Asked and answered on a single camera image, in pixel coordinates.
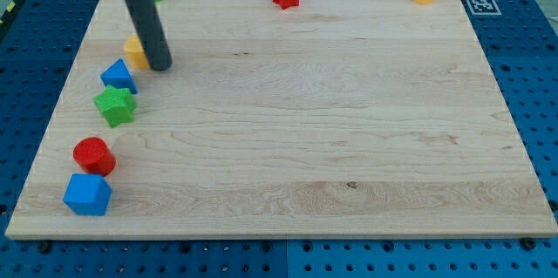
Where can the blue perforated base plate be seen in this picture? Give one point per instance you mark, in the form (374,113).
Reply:
(36,56)

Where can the red cylinder block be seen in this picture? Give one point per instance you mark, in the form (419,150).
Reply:
(94,156)

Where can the blue triangle block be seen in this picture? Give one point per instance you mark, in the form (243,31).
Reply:
(118,76)

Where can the green star block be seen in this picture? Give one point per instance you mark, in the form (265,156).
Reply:
(116,105)

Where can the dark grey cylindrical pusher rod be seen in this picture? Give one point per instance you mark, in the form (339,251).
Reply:
(146,21)

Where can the yellow block beside rod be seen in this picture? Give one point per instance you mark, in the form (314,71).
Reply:
(135,53)

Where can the light wooden board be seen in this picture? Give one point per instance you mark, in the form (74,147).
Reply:
(348,119)

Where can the white fiducial marker tag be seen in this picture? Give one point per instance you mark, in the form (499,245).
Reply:
(483,7)

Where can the blue cube block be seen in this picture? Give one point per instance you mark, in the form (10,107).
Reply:
(87,194)

